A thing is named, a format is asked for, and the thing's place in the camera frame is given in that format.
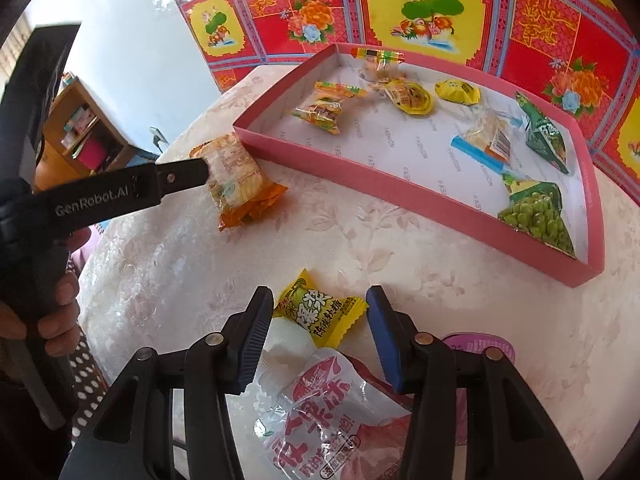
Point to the white red jelly pouch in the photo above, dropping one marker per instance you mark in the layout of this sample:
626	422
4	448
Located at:
329	420

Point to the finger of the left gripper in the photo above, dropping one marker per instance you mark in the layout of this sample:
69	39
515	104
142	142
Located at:
174	177

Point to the yellow pastry snack packet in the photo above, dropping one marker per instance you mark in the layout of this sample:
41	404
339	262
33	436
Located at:
325	318

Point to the dark green pea snack packet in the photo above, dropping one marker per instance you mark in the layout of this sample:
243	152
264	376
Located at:
542	136

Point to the orange biscuit snack packet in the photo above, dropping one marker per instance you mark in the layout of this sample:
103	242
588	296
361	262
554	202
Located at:
241	190

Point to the yellow quail egg packet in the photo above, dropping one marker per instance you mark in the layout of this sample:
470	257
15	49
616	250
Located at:
409	97

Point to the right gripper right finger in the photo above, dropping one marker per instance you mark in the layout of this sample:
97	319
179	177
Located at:
420	364

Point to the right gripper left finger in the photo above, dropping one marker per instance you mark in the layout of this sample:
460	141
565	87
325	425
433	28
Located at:
219	365

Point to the small yellow candy packet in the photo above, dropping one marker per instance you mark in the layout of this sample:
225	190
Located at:
458	91

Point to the red floral wall sheet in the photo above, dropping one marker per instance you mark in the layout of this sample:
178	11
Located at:
580	55

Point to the green peas snack bag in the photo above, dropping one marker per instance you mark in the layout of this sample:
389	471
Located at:
535	208

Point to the striped clear candy packet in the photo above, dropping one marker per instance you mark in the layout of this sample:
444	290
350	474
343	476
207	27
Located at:
377	65

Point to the pink shallow cardboard box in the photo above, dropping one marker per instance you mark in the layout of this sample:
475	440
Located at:
412	161

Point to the wooden bookshelf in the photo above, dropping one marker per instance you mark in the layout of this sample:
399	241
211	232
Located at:
79	140

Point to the clear blue-edged cracker packet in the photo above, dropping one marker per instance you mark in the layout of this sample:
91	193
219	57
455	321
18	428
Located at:
489	140

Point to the small colourful candy packet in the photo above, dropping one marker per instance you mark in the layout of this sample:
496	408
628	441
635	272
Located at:
326	104

